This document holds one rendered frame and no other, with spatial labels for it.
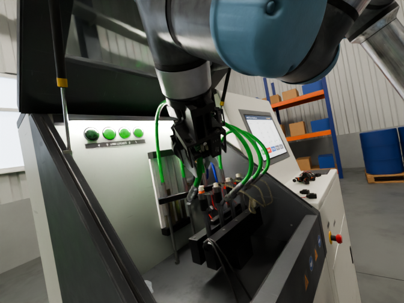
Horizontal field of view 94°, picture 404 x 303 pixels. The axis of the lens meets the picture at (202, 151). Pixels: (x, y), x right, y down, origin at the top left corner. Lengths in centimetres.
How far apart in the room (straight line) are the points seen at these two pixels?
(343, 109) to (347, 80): 80
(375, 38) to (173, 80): 62
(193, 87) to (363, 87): 686
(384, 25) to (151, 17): 65
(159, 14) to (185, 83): 8
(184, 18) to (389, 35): 65
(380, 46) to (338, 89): 628
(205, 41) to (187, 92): 10
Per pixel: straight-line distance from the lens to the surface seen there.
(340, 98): 700
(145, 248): 87
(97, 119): 75
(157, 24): 23
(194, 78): 26
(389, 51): 77
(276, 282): 51
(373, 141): 515
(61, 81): 54
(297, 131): 580
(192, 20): 18
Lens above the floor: 125
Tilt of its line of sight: level
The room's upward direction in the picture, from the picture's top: 10 degrees counter-clockwise
